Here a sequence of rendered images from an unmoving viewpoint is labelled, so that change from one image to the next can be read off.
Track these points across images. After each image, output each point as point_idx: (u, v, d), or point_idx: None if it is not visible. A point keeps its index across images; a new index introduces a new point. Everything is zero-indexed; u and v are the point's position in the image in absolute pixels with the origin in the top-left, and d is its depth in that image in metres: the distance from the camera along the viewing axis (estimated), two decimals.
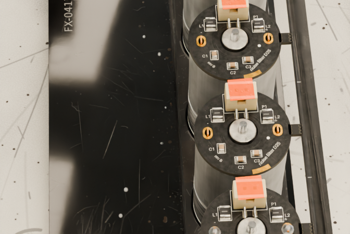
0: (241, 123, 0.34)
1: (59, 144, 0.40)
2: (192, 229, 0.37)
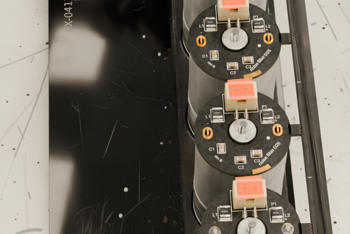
0: (241, 123, 0.34)
1: (59, 144, 0.40)
2: (192, 229, 0.37)
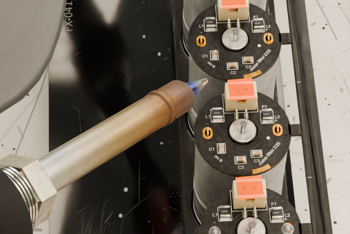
0: (241, 123, 0.34)
1: (59, 144, 0.40)
2: (192, 229, 0.37)
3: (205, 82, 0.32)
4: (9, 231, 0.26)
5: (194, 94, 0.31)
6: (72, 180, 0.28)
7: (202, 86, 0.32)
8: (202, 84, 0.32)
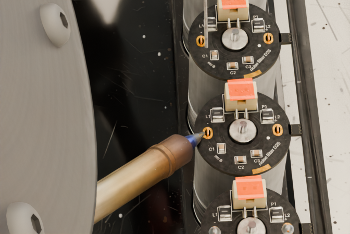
0: (241, 123, 0.34)
1: None
2: (192, 229, 0.37)
3: (203, 135, 0.34)
4: None
5: (192, 147, 0.33)
6: None
7: (200, 139, 0.34)
8: (200, 137, 0.34)
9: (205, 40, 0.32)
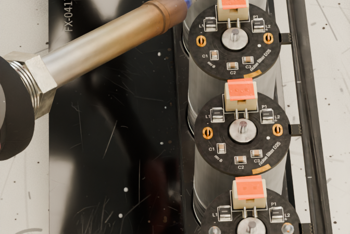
0: (241, 123, 0.34)
1: (59, 144, 0.40)
2: (192, 229, 0.37)
3: None
4: (12, 116, 0.27)
5: (187, 6, 0.33)
6: (72, 78, 0.30)
7: None
8: None
9: None
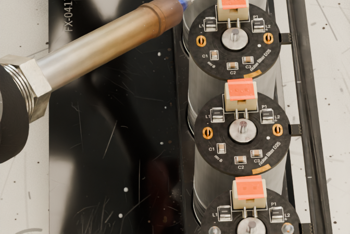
0: (241, 123, 0.34)
1: (59, 144, 0.40)
2: (192, 229, 0.37)
3: None
4: (6, 120, 0.27)
5: (183, 9, 0.33)
6: (66, 81, 0.30)
7: (190, 2, 0.33)
8: (190, 0, 0.33)
9: None
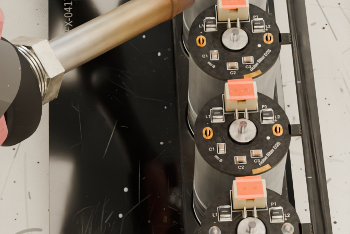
0: (241, 123, 0.34)
1: (59, 144, 0.40)
2: (192, 229, 0.37)
3: None
4: (19, 100, 0.27)
5: None
6: (79, 63, 0.29)
7: None
8: None
9: None
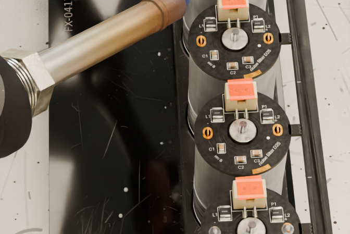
0: (241, 123, 0.34)
1: (59, 144, 0.40)
2: (192, 229, 0.37)
3: None
4: (9, 113, 0.27)
5: (186, 3, 0.33)
6: (70, 75, 0.30)
7: None
8: None
9: None
